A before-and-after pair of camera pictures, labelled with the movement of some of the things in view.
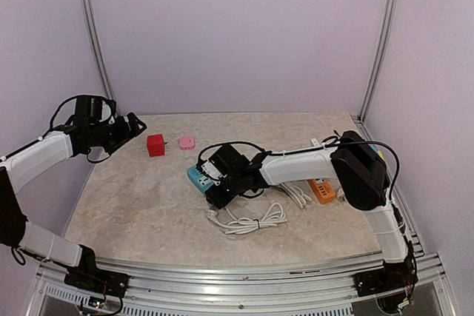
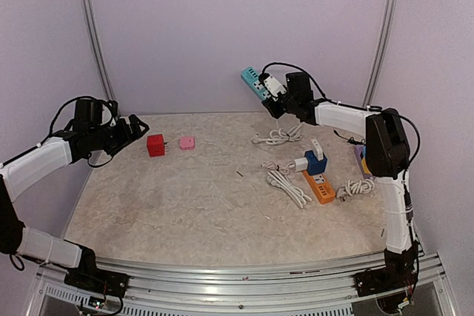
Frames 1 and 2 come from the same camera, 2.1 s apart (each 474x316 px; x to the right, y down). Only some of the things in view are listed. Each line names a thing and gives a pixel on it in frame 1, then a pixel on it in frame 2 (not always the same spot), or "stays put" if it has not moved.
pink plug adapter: x=187 y=143 stays put
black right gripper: x=218 y=200 -> x=275 y=111
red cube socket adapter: x=155 y=145 stays put
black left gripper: x=125 y=135 stays put
